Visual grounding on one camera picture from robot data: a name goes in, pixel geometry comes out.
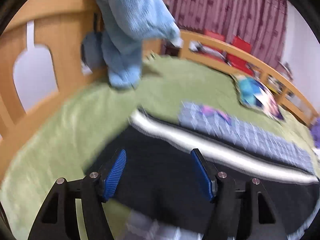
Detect black pants with white stripe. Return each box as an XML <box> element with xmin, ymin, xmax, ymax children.
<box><xmin>84</xmin><ymin>109</ymin><xmax>319</xmax><ymax>239</ymax></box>

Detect green bed blanket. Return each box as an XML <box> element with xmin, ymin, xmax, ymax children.
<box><xmin>1</xmin><ymin>56</ymin><xmax>313</xmax><ymax>239</ymax></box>

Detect grey grid star blanket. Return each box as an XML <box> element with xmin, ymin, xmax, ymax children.
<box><xmin>178</xmin><ymin>102</ymin><xmax>315</xmax><ymax>173</ymax></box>

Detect colourful geometric pillow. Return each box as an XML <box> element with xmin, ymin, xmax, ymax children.
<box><xmin>232</xmin><ymin>74</ymin><xmax>284</xmax><ymax>121</ymax></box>

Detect purple plush toy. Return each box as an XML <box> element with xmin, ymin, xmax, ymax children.
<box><xmin>310</xmin><ymin>117</ymin><xmax>320</xmax><ymax>148</ymax></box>

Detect red box right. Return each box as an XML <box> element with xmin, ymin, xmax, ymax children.
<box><xmin>226</xmin><ymin>36</ymin><xmax>252</xmax><ymax>69</ymax></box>

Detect red box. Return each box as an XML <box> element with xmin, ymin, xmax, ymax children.
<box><xmin>203</xmin><ymin>29</ymin><xmax>226</xmax><ymax>55</ymax></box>
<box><xmin>226</xmin><ymin>36</ymin><xmax>252</xmax><ymax>69</ymax></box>

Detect red box left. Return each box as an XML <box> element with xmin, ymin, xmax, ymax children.
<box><xmin>203</xmin><ymin>29</ymin><xmax>226</xmax><ymax>55</ymax></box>

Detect light blue plush toy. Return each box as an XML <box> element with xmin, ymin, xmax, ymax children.
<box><xmin>81</xmin><ymin>0</ymin><xmax>182</xmax><ymax>89</ymax></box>

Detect maroon patterned curtain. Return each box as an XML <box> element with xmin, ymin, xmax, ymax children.
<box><xmin>165</xmin><ymin>0</ymin><xmax>287</xmax><ymax>67</ymax></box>

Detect wooden bed frame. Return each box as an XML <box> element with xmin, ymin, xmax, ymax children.
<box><xmin>0</xmin><ymin>0</ymin><xmax>320</xmax><ymax>181</ymax></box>

